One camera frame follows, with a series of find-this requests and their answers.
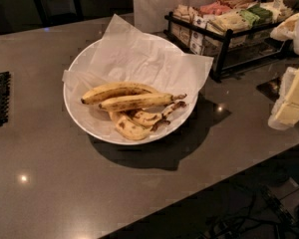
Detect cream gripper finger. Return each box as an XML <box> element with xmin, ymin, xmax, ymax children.
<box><xmin>268</xmin><ymin>67</ymin><xmax>299</xmax><ymax>130</ymax></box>

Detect yellow banana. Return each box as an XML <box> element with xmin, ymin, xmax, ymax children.
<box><xmin>99</xmin><ymin>93</ymin><xmax>186</xmax><ymax>112</ymax></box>
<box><xmin>81</xmin><ymin>82</ymin><xmax>157</xmax><ymax>105</ymax></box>

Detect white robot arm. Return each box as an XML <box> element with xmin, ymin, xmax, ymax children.
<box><xmin>268</xmin><ymin>13</ymin><xmax>299</xmax><ymax>130</ymax></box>

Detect small spotted banana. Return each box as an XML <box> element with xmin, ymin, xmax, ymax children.
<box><xmin>128</xmin><ymin>102</ymin><xmax>186</xmax><ymax>127</ymax></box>

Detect bottom spotted banana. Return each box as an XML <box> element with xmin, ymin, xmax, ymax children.
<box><xmin>109</xmin><ymin>112</ymin><xmax>170</xmax><ymax>140</ymax></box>

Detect white bowl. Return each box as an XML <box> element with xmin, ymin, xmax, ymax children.
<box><xmin>63</xmin><ymin>37</ymin><xmax>199</xmax><ymax>146</ymax></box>

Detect green tea packets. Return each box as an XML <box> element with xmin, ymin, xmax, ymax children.
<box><xmin>240</xmin><ymin>5</ymin><xmax>273</xmax><ymax>27</ymax></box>

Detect pink sugar packets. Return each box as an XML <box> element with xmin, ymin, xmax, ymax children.
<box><xmin>199</xmin><ymin>2</ymin><xmax>231</xmax><ymax>15</ymax></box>

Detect white paper liner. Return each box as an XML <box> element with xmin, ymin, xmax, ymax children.
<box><xmin>63</xmin><ymin>15</ymin><xmax>213</xmax><ymax>112</ymax></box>

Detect black chair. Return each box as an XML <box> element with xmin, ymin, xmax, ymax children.
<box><xmin>34</xmin><ymin>0</ymin><xmax>84</xmax><ymax>27</ymax></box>

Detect black wire condiment rack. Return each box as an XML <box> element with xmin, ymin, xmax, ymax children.
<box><xmin>163</xmin><ymin>12</ymin><xmax>292</xmax><ymax>82</ymax></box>

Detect floor cables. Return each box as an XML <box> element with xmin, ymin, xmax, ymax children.
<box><xmin>195</xmin><ymin>182</ymin><xmax>299</xmax><ymax>239</ymax></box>

